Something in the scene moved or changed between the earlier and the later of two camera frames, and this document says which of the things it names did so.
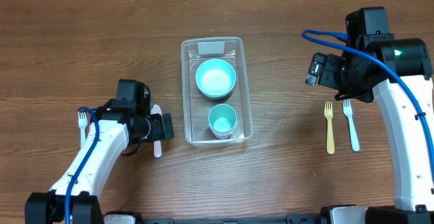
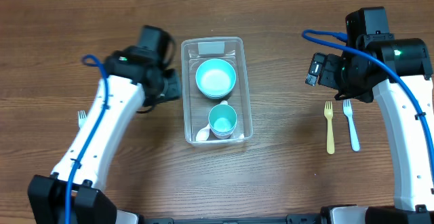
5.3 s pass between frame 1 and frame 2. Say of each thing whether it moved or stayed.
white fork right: stayed
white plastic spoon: moved
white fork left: stayed
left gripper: moved
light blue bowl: stayed
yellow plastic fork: stayed
